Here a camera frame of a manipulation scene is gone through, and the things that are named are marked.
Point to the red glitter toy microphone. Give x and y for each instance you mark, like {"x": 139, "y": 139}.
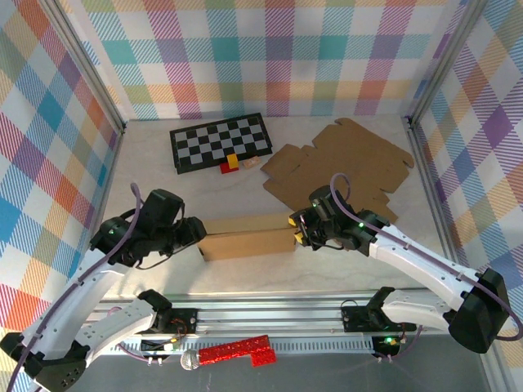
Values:
{"x": 229, "y": 351}

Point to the yellow toy brick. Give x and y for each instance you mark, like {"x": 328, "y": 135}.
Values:
{"x": 232, "y": 160}

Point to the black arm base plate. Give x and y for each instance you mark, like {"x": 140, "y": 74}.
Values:
{"x": 184, "y": 318}
{"x": 355, "y": 320}

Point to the aluminium frame post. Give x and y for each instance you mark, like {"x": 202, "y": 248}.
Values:
{"x": 88, "y": 61}
{"x": 443, "y": 61}

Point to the small wooden block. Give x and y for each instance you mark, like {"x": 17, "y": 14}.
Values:
{"x": 251, "y": 163}

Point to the aluminium rail beam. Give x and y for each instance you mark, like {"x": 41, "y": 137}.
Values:
{"x": 265, "y": 314}

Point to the red glitter block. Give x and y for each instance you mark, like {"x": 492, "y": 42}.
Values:
{"x": 263, "y": 358}

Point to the black and grey chessboard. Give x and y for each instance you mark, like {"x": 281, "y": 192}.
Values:
{"x": 204, "y": 143}

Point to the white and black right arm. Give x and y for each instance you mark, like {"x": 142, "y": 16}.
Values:
{"x": 417, "y": 257}

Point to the small controller board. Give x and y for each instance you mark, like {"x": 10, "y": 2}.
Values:
{"x": 386, "y": 345}
{"x": 159, "y": 345}

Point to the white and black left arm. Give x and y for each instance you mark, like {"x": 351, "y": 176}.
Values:
{"x": 81, "y": 298}

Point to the flat brown cardboard sheet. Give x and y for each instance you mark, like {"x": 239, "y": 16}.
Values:
{"x": 391, "y": 214}

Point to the red toy brick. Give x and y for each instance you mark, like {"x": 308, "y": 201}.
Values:
{"x": 224, "y": 168}

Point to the brown cardboard mailer box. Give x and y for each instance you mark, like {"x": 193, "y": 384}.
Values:
{"x": 245, "y": 241}
{"x": 351, "y": 155}

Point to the aluminium side rail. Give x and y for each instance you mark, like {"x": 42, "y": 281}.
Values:
{"x": 447, "y": 241}
{"x": 109, "y": 171}

